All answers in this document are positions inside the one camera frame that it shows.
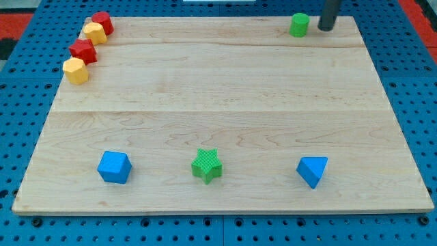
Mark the blue triangle block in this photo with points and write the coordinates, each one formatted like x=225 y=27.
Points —
x=311 y=169

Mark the green star block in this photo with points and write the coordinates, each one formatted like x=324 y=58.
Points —
x=207 y=165

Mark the blue cube block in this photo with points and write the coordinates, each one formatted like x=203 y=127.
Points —
x=114 y=167

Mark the red star-shaped block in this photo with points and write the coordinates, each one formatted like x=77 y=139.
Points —
x=83 y=49

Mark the red cylinder block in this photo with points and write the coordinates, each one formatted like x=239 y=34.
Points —
x=104 y=19

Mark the yellow hexagon block lower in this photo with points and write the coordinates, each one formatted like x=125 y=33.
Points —
x=75 y=71

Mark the green cylinder block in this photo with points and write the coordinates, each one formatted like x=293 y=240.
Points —
x=299 y=25

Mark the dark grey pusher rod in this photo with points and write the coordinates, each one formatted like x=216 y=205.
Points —
x=329 y=15

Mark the yellow pentagon block upper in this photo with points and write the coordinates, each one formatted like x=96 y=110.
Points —
x=95 y=32

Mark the wooden board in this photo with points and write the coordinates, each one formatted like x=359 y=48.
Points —
x=164 y=87

